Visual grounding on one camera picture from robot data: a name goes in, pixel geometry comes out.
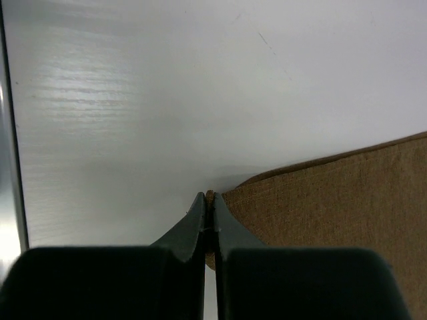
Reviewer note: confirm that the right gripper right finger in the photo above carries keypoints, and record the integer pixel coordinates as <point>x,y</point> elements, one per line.
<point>256,281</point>

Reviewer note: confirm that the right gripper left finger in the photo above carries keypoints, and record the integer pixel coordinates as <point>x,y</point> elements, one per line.
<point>164,280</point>

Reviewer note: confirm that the brown cloth napkin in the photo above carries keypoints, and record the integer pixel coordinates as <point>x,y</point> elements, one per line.
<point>373,197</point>

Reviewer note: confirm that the right aluminium side rail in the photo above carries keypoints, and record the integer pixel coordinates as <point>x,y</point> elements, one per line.
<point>14,234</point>

